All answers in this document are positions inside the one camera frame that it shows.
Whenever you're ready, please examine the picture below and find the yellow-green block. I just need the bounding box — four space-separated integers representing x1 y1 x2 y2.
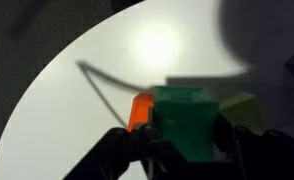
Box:
219 92 266 135

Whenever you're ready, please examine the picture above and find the green block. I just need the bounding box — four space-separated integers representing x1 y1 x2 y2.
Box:
153 86 219 161

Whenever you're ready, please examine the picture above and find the round white table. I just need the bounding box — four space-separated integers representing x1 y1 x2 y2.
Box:
0 0 294 180

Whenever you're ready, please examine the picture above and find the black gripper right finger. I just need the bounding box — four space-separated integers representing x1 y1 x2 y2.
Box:
214 115 294 180

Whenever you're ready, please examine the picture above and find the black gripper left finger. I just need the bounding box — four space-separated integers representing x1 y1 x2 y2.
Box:
63 124 184 180

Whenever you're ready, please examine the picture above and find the orange block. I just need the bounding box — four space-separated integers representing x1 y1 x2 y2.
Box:
127 93 153 132

